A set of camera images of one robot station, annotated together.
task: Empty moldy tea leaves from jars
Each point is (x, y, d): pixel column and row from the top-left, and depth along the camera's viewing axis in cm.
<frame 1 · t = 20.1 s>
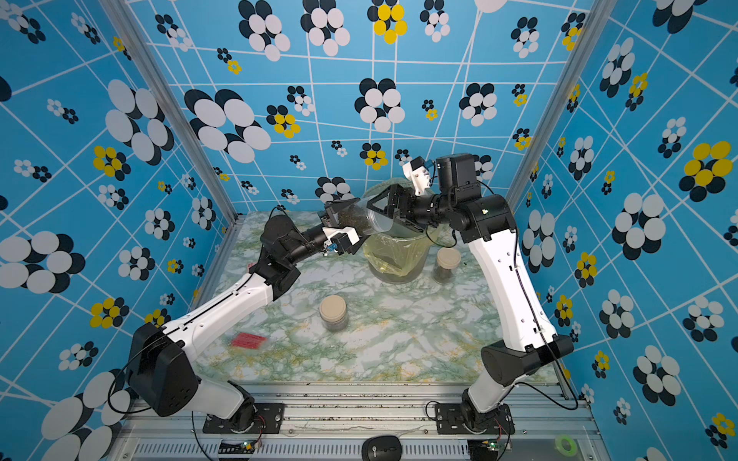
left hand: (363, 207, 66), fingers open
right hand: (383, 209, 63), fingers open
jar with wooden lid: (333, 313, 83), point 11 cm above the table
jar with wooden lid 2: (448, 259, 93), point 13 cm above the table
small red packet: (250, 344, 88), on the table

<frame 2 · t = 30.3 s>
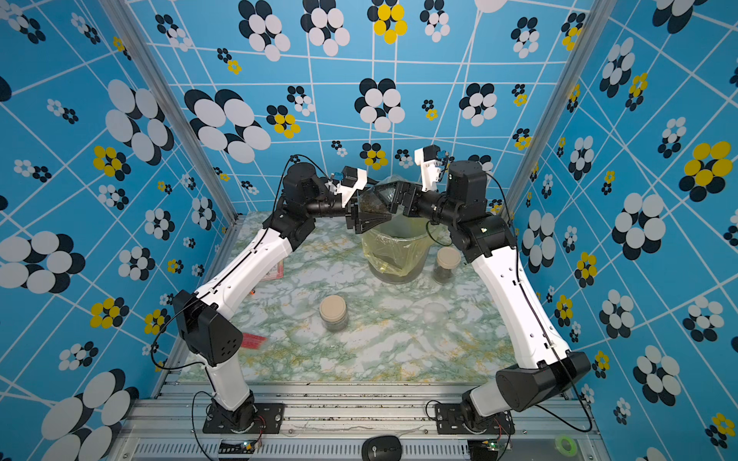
left hand: (389, 198, 64), fingers open
right hand: (391, 189, 63), fingers open
the named things where they were.

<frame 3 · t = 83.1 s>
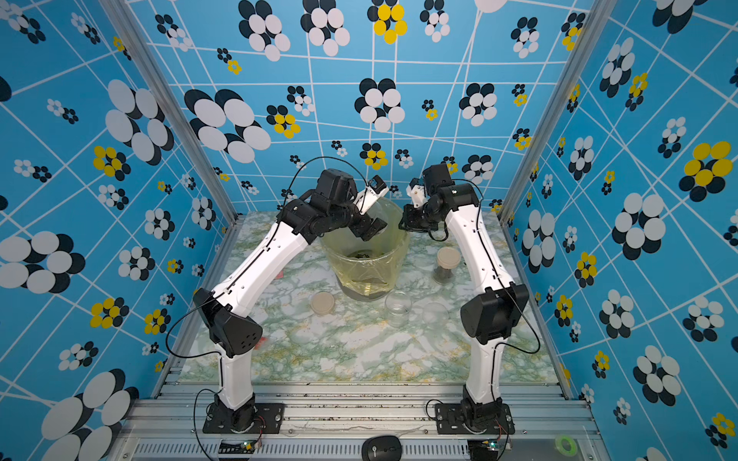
left hand: (377, 207, 76), fingers open
right hand: (407, 224, 83), fingers closed
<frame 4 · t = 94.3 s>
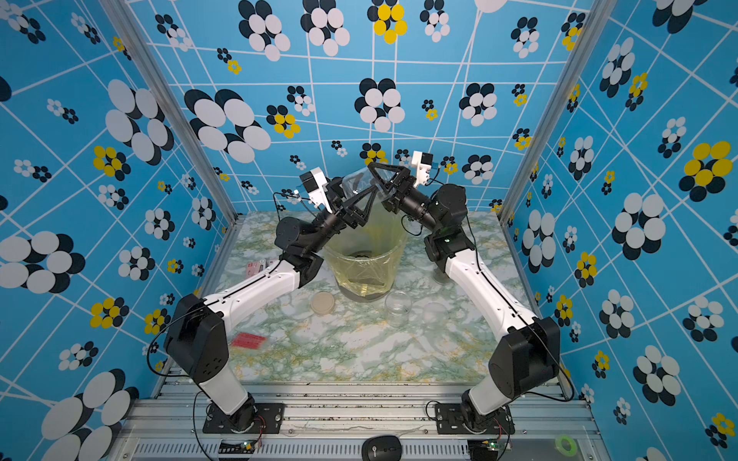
left hand: (371, 180, 60), fingers open
right hand: (372, 175, 62), fingers open
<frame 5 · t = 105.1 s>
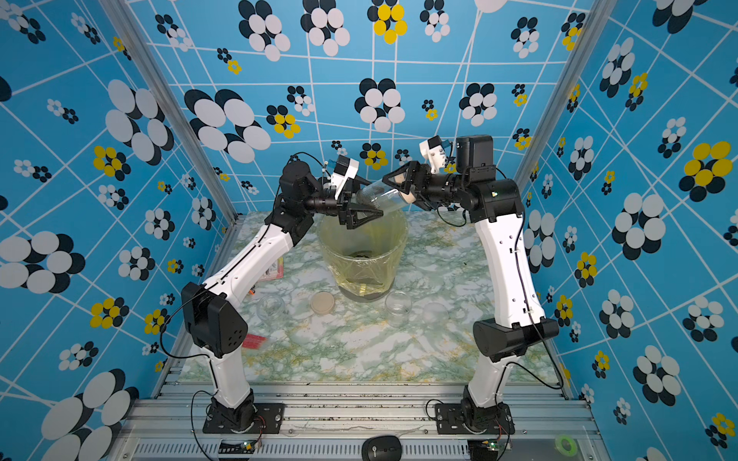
left hand: (383, 201, 66), fingers open
right hand: (395, 185, 64), fingers open
